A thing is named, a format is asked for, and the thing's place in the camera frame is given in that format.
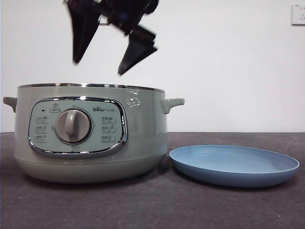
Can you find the pale green electric steamer pot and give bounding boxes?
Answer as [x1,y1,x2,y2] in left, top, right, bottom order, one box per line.
[2,83,185,184]

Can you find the blue round plate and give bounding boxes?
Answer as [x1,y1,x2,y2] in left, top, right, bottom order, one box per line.
[169,145,300,187]

